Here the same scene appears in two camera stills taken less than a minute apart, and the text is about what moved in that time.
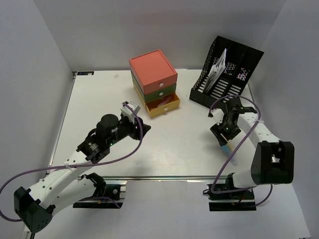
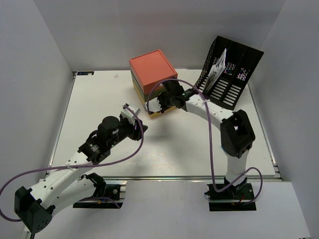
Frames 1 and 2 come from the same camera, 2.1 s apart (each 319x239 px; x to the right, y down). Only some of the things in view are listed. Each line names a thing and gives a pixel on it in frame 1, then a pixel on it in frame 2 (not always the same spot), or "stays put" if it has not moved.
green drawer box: (155, 94) stays put
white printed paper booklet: (214, 71) stays put
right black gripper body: (228, 129) to (165, 101)
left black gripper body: (126, 128) stays put
